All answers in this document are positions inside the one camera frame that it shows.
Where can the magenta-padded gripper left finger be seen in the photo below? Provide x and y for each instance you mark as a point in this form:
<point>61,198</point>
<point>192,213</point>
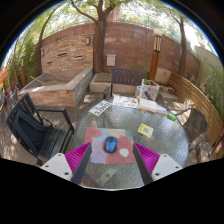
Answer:
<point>77,158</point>

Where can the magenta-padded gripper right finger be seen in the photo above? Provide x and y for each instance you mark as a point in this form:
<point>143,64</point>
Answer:
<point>149,159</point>

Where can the blue computer mouse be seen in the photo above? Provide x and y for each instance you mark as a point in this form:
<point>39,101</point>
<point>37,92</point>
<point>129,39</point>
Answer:
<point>110,144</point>

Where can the red floral mouse pad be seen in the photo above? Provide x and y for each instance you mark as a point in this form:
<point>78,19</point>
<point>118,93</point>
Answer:
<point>96,140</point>

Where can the yellow square card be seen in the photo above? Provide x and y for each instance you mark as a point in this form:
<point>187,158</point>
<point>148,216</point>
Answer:
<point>145,130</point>

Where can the black plastic chair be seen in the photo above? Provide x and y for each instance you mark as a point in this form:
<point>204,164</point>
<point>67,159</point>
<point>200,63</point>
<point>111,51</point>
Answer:
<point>53,138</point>

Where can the green tube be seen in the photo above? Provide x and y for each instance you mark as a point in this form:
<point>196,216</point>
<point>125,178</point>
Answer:
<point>171,116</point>

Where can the thin white booklet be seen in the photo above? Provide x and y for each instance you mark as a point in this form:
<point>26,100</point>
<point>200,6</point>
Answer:
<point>161,109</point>

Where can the black backpack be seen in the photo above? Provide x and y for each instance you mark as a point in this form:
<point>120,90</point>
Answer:
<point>31,131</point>

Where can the open white book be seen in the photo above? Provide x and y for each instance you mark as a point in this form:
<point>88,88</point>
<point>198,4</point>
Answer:
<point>147,105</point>

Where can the brown wicker chair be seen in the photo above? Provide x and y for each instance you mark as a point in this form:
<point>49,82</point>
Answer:
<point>196,125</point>

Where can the stone raised garden bed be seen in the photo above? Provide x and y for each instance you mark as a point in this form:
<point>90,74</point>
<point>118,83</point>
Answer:
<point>53,95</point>

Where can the beige square planter box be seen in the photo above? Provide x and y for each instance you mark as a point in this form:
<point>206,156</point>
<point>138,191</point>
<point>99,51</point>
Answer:
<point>152,90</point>

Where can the beige stone slab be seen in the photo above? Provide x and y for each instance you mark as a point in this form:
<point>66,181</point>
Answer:
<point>163,76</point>

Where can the dark wooden slatted chair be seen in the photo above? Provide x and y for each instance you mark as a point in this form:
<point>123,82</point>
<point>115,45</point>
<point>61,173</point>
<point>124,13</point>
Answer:
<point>126,76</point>

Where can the thin leaning tree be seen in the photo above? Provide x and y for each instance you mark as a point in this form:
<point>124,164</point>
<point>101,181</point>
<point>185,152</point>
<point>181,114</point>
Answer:
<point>39,56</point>

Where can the slim straight tree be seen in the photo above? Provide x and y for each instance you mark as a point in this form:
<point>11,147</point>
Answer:
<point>183,53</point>

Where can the large forked tree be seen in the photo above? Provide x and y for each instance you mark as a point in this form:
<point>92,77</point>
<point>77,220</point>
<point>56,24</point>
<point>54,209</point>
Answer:
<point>99,46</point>

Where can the wooden lamp post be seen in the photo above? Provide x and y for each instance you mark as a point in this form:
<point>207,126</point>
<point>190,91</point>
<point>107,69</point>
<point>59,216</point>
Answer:
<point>154,60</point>

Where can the grey wall utility box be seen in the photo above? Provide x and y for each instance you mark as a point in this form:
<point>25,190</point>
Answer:
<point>111,60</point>

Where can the dark wall lamp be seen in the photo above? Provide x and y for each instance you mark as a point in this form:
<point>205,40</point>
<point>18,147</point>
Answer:
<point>88,40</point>
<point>42,52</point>

